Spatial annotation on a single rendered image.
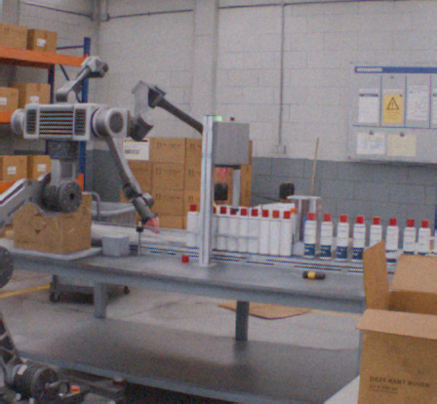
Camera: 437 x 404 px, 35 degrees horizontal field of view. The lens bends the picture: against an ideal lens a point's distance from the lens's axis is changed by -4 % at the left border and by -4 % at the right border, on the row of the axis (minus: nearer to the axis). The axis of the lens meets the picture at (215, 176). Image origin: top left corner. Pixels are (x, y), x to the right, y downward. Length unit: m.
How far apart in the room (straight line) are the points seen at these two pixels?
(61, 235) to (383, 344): 1.98
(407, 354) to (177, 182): 5.51
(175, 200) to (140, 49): 2.78
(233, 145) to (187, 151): 3.73
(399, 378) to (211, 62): 7.13
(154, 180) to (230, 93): 1.79
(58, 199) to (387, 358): 1.81
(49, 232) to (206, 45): 5.56
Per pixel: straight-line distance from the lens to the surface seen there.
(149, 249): 3.53
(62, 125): 3.09
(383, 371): 1.71
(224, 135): 3.22
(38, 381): 3.10
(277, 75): 8.20
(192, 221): 3.45
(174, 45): 8.95
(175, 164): 7.03
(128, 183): 3.62
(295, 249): 3.33
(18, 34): 7.56
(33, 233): 3.44
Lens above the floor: 1.40
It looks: 3 degrees down
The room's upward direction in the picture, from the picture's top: 2 degrees clockwise
